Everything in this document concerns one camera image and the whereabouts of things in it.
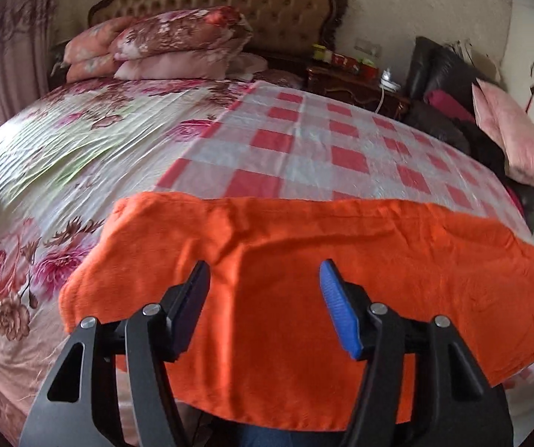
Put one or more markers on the red floral folded quilt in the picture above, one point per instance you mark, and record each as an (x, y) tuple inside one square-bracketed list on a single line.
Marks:
[(178, 32)]

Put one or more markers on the pink cushion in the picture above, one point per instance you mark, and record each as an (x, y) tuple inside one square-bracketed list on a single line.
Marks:
[(513, 139)]

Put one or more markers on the red hanging ornament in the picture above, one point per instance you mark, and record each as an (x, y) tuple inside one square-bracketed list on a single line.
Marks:
[(533, 88)]

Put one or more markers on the red cloth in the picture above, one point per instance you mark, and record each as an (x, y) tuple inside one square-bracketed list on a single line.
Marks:
[(448, 105)]

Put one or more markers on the pink folded quilt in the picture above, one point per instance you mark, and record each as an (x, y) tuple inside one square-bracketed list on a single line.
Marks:
[(90, 46)]

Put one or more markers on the pink curtain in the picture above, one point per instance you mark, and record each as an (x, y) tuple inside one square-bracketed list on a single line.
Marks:
[(11, 56)]

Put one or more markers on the person's leg in jeans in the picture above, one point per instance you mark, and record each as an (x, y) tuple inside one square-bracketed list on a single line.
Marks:
[(295, 438)]

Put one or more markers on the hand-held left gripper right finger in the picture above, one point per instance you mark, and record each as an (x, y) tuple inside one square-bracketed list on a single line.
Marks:
[(341, 312)]

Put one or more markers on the floral bed sheet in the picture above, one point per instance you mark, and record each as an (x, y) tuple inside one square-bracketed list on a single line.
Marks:
[(62, 149)]

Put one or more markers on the green yellow box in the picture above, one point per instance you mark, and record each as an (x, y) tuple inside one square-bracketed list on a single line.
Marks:
[(321, 52)]

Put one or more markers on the black leather chair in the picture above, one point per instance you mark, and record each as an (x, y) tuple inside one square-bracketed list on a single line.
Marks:
[(439, 70)]

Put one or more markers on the carved wooden nightstand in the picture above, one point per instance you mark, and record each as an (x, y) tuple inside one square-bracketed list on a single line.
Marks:
[(341, 84)]

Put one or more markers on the red checkered plastic sheet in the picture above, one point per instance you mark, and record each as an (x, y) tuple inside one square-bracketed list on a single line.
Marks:
[(323, 149)]

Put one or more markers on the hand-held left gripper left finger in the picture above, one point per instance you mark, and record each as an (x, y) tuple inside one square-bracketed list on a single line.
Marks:
[(187, 319)]

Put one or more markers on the orange fleece blanket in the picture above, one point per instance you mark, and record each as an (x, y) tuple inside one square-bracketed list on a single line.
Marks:
[(271, 251)]

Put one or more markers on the pale pink pillow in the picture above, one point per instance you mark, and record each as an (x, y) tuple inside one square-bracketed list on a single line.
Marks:
[(178, 66)]

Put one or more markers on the tufted brown headboard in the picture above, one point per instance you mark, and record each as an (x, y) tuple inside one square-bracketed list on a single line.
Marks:
[(271, 4)]

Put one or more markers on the silver wall socket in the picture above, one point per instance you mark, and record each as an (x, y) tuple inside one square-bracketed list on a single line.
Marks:
[(368, 48)]

